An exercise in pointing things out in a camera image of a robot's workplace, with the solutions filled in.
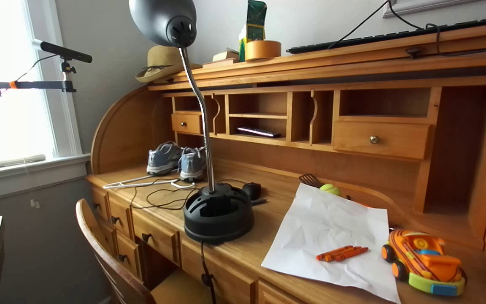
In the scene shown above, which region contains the black power adapter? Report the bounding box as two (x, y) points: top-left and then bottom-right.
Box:
(243, 182), (265, 206)

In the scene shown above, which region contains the yellow tennis ball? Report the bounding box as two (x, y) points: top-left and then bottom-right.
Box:
(319, 182), (341, 196)

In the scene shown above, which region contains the white crumpled paper sheet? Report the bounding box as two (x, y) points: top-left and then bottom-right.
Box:
(261, 184), (400, 302)

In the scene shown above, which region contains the white cable on desk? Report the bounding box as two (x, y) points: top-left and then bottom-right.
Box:
(101, 174), (197, 192)

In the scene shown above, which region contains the black computer keyboard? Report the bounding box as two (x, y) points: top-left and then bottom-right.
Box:
(287, 19), (486, 54)

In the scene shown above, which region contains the orange toy car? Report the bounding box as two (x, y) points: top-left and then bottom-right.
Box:
(381, 228), (467, 297)

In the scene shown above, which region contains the round wooden tape roll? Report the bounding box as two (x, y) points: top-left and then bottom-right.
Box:
(244, 40), (282, 61)

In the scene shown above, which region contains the right grey sneaker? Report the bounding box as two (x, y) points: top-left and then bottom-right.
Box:
(179, 147), (206, 181)

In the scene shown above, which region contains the black gooseneck desk lamp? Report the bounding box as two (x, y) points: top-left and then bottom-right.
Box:
(128, 0), (255, 245)

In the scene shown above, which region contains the left grey sneaker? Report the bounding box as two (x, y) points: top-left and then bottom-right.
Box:
(147, 142), (180, 176)

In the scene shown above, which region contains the wooden chair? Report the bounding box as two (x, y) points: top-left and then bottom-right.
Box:
(74, 198), (214, 304)

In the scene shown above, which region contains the straw hat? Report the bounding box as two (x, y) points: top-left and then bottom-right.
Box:
(135, 46), (182, 83)

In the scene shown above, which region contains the grey sneaker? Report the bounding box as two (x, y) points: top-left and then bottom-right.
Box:
(147, 142), (180, 176)
(179, 147), (206, 181)

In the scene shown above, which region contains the green and white box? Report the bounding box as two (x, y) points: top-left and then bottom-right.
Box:
(238, 0), (266, 61)

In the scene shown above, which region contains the black keyboard cable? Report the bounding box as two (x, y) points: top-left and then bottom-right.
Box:
(325, 0), (442, 57)

